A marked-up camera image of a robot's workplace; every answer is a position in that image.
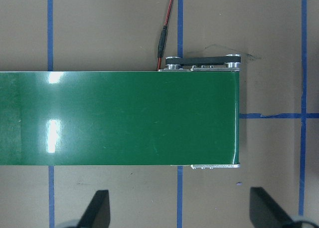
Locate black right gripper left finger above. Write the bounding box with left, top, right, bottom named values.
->
left=77, top=190, right=111, bottom=228

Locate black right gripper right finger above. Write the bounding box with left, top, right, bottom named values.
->
left=250, top=187, right=298, bottom=228

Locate green conveyor belt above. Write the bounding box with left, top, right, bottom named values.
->
left=0, top=54, right=241, bottom=169

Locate red black conveyor wire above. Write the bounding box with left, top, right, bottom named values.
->
left=156, top=0, right=176, bottom=71

